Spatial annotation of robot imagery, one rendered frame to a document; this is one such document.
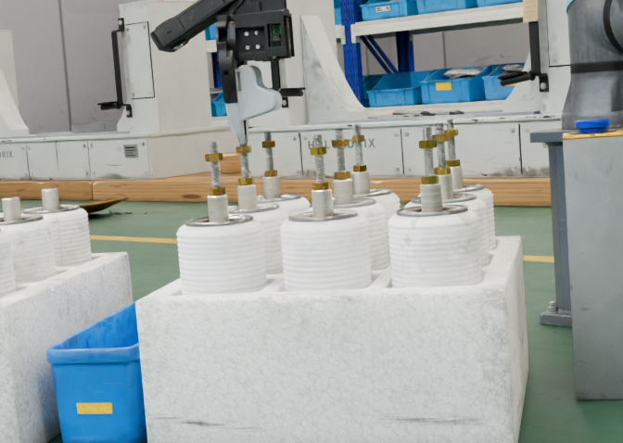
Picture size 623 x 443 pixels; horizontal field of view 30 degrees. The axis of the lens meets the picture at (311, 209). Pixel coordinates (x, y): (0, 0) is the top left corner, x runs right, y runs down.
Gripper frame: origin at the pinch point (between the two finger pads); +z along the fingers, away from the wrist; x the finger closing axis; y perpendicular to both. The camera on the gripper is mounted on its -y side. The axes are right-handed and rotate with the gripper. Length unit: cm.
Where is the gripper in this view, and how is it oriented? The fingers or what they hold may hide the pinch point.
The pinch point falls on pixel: (236, 132)
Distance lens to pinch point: 139.7
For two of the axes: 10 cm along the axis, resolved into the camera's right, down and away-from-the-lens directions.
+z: 0.7, 9.9, 1.0
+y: 9.9, -0.6, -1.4
